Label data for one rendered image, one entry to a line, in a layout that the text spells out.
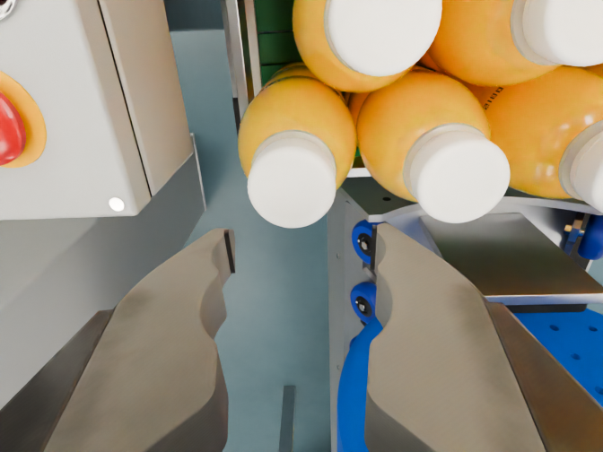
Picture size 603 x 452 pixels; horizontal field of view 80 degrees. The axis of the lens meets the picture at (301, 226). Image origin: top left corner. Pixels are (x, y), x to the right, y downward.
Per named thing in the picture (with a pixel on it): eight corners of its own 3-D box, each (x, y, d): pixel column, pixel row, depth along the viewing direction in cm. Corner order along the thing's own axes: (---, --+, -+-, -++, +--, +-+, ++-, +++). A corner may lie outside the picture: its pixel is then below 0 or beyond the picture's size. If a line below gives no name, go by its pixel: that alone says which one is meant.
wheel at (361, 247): (380, 276, 33) (395, 268, 34) (383, 234, 31) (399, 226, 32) (346, 256, 36) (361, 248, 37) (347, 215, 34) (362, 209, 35)
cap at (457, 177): (398, 140, 17) (407, 152, 15) (486, 115, 16) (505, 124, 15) (413, 212, 19) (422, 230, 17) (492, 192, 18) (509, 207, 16)
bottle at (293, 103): (352, 118, 34) (388, 203, 18) (287, 152, 36) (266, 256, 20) (319, 45, 31) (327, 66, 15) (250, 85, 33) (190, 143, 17)
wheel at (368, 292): (376, 336, 37) (389, 327, 38) (379, 302, 34) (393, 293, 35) (345, 312, 40) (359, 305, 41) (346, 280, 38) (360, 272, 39)
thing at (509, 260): (416, 236, 38) (459, 321, 27) (419, 215, 37) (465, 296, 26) (515, 232, 37) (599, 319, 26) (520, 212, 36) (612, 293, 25)
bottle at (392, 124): (335, 72, 32) (358, 118, 16) (414, 45, 31) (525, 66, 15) (353, 145, 36) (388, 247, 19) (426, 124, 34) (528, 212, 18)
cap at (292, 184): (346, 188, 18) (350, 204, 16) (278, 220, 19) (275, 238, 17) (310, 117, 16) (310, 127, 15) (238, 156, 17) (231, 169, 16)
